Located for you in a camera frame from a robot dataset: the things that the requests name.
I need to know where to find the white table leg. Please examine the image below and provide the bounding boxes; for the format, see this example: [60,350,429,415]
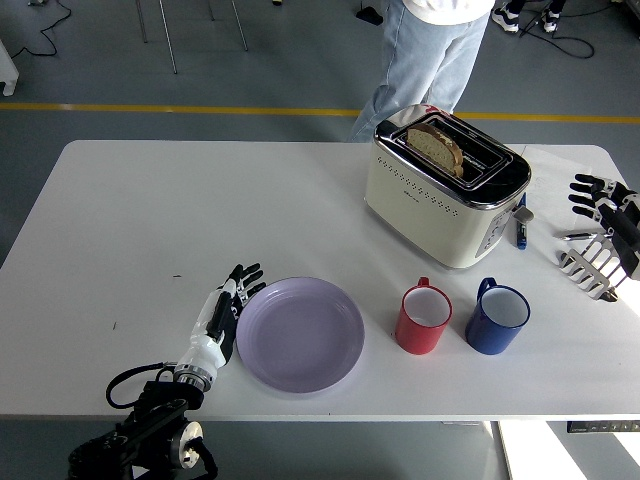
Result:
[492,421,516,480]

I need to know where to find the red enamel mug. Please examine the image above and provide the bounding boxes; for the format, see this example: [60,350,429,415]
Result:
[394,276,454,356]

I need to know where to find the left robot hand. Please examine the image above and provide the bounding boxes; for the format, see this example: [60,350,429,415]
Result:
[175,263,267,384]

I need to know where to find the bread slice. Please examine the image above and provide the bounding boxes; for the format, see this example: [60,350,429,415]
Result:
[405,123,465,177]

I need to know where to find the table height control panel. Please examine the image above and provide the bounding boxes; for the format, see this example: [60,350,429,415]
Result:
[566,421,640,434]

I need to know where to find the white furniture piece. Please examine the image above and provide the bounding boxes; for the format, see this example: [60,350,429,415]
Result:
[0,39,20,96]

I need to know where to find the yellow floor tape line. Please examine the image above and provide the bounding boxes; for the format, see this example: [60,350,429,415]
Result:
[0,102,640,125]

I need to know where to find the slotted metal toast rack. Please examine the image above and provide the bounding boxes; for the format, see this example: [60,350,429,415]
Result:
[557,234,626,304]

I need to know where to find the black floor pedal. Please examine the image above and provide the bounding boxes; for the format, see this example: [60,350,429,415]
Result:
[355,4,386,24]

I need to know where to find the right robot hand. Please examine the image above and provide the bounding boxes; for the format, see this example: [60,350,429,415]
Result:
[568,173,640,281]

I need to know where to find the silver black pen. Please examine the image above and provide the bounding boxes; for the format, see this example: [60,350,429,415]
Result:
[553,229,614,242]

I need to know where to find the black floor cable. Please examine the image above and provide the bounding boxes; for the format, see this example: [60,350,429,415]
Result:
[487,0,596,60]
[9,0,74,59]

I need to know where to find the white paper sheet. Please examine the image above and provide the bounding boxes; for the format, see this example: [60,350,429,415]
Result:
[519,144,592,229]

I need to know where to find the blue marker pen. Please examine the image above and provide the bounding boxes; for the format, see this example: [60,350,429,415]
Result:
[514,192,529,250]

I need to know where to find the person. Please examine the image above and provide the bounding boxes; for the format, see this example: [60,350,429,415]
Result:
[349,0,494,144]
[491,0,569,35]

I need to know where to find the metal chair legs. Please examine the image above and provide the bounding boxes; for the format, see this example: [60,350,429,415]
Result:
[135,0,250,75]

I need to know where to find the blue enamel mug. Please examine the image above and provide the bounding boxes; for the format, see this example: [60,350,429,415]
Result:
[464,277,531,356]

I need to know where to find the cream toaster with chrome top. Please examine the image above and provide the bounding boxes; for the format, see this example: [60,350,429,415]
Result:
[363,103,535,271]

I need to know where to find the purple plate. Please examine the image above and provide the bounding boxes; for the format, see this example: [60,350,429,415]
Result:
[235,277,366,395]

